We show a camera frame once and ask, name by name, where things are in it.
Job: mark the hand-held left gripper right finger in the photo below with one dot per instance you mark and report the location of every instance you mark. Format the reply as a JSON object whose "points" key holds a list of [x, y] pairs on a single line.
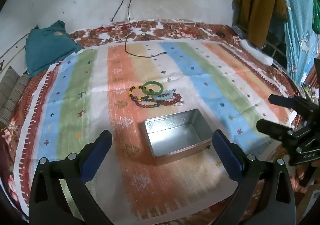
{"points": [[226, 155]]}

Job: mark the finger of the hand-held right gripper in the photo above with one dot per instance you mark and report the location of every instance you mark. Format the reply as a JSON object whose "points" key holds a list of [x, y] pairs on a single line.
{"points": [[287, 104], [275, 129]]}

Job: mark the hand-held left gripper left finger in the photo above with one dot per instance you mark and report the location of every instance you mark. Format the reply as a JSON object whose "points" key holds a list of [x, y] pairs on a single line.
{"points": [[96, 157]]}

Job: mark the silver metal tin box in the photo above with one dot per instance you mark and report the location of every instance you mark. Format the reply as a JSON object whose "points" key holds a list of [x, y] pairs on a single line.
{"points": [[175, 137]]}

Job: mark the green jade bangle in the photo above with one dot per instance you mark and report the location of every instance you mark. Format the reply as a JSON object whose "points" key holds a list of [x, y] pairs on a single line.
{"points": [[144, 88]]}

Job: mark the white oblong object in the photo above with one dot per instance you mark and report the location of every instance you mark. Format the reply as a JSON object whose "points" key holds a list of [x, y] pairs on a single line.
{"points": [[257, 52]]}

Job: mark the striped pastel blanket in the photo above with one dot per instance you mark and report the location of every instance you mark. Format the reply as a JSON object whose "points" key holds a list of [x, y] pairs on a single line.
{"points": [[75, 90]]}

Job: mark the teal printed hanging cloth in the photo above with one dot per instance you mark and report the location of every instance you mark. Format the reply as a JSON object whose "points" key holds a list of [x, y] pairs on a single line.
{"points": [[297, 27]]}

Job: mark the green cloth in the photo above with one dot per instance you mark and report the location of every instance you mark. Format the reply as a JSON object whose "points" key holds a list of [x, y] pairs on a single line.
{"points": [[317, 10]]}

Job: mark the mustard hanging garment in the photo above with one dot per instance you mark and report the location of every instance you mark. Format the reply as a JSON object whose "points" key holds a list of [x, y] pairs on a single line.
{"points": [[260, 3]]}

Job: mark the grey striped cushion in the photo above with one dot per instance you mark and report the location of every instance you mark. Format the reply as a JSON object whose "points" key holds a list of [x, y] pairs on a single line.
{"points": [[12, 90]]}

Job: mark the teal folded cloth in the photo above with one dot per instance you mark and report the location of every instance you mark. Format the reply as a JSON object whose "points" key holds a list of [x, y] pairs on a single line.
{"points": [[50, 45]]}

